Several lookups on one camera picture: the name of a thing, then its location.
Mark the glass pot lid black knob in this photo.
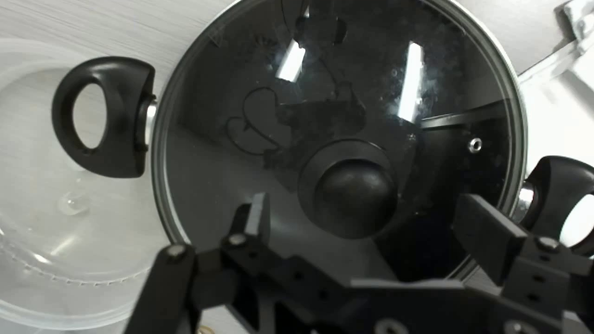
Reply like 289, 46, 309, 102
150, 0, 528, 286

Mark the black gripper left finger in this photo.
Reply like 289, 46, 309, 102
126, 191, 348, 334

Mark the plain white folded cloth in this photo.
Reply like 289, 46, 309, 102
515, 0, 594, 165

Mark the clear plastic bowl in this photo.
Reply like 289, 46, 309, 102
0, 35, 205, 332

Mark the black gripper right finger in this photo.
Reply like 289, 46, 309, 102
450, 193, 594, 334

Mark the black cooking pot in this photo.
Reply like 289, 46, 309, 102
49, 0, 594, 288

